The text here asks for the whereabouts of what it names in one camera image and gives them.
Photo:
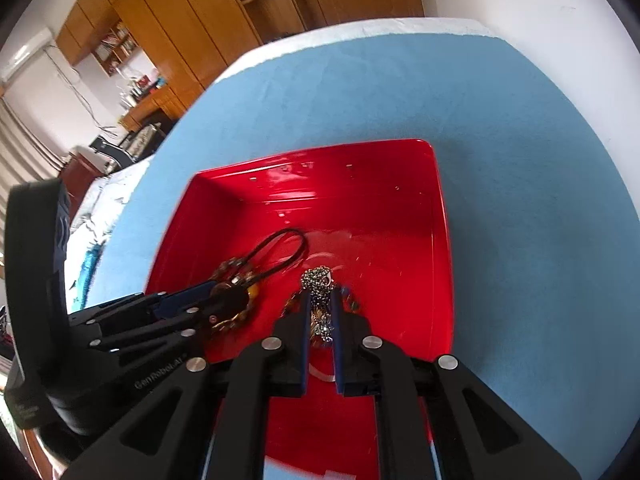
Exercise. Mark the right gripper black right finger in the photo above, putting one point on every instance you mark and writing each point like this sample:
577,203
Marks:
435,419

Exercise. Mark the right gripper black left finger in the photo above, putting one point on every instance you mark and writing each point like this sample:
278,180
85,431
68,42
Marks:
208,422

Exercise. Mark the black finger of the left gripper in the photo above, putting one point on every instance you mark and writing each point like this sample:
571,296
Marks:
160,304
128,327

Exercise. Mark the wide silver bangle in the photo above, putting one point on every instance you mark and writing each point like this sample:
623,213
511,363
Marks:
320,375

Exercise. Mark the pile of bedding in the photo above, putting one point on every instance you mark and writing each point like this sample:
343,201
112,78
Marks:
92,228

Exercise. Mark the dark wooden headboard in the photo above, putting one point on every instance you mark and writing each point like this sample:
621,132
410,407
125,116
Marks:
78,174

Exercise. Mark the black office chair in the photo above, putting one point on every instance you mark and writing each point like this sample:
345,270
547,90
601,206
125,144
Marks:
119,156

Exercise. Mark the wooden desk with shelves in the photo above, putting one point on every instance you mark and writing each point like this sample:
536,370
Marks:
144,95

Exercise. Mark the red tin box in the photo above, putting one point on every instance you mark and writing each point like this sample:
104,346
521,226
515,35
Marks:
310,284

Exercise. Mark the blue felt mat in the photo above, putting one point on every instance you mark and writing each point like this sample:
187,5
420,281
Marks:
450,185

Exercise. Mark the wooden wardrobe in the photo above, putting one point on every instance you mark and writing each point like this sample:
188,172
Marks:
191,42

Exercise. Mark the white air conditioner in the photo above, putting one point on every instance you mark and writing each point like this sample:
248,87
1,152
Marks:
24,53

